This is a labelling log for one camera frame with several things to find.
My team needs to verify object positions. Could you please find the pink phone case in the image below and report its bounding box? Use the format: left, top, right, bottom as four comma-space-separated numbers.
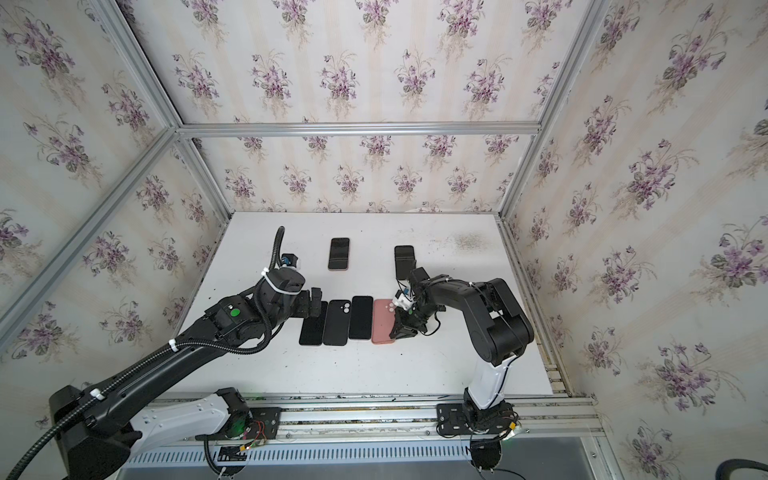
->
371, 299, 395, 345

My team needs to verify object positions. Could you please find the black phone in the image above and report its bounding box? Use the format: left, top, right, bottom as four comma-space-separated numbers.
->
298, 301, 328, 346
394, 245, 417, 281

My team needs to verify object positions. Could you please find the black phone case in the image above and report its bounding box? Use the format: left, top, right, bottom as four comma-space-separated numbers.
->
322, 300, 351, 347

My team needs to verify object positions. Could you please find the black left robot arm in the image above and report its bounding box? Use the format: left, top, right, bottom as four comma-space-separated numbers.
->
49, 267, 322, 479

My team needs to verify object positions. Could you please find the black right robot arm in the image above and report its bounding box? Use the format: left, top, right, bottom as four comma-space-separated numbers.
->
389, 267, 535, 412

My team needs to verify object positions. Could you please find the white vent grille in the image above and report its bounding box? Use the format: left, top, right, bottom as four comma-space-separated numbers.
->
125, 439, 470, 469

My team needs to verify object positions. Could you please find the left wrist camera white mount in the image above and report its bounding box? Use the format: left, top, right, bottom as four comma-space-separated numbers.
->
280, 253, 299, 269

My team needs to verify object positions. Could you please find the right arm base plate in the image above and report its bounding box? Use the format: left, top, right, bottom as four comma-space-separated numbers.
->
436, 401, 519, 438

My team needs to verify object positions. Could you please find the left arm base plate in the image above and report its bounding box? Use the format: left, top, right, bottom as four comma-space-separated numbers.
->
195, 407, 282, 441

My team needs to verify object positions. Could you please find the aluminium rail front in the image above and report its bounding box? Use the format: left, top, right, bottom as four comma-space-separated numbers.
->
243, 393, 607, 444

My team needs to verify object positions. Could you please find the aluminium frame bar back top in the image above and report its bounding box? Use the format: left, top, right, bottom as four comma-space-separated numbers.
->
176, 121, 541, 139

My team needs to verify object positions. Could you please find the aluminium frame post back right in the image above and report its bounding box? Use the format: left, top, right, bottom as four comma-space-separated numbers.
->
497, 0, 611, 220

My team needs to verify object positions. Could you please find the aluminium frame post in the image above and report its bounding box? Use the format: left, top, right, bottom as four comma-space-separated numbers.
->
91, 1, 233, 224
497, 0, 611, 220

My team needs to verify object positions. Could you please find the aluminium frame beam left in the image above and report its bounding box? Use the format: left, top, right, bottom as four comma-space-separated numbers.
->
1, 128, 176, 351

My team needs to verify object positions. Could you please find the aluminium frame post back left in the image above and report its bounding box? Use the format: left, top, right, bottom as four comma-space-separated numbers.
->
91, 1, 233, 224

